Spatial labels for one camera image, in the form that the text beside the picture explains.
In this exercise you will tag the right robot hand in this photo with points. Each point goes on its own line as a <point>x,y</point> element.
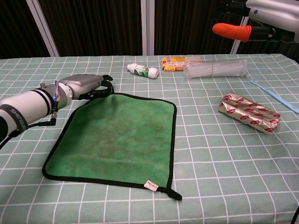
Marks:
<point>275,14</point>

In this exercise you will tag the yellow snack box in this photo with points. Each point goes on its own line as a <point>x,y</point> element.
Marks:
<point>172,65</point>

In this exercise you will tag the dark ribbed partition panel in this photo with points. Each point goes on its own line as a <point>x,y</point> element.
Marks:
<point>16,25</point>
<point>187,25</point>
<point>93,25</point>
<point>268,50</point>

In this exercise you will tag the grey partition frame post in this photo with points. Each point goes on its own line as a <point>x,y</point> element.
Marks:
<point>147,28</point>
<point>44,30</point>
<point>236,47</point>

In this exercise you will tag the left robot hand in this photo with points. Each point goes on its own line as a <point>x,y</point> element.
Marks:
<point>84,84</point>

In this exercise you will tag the green microfiber cloth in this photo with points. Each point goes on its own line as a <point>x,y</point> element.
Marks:
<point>116,140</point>

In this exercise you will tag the small white green bottle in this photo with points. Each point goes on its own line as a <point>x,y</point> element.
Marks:
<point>146,71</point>

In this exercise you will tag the light blue toothbrush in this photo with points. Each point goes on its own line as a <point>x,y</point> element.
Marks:
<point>276,96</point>

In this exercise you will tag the gold foil pack red print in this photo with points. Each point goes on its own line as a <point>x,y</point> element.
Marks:
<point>250,112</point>

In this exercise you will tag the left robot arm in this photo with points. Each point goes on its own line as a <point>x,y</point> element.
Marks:
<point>28,107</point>

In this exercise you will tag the clear plastic straw pack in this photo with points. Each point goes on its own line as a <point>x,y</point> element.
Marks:
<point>215,68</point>

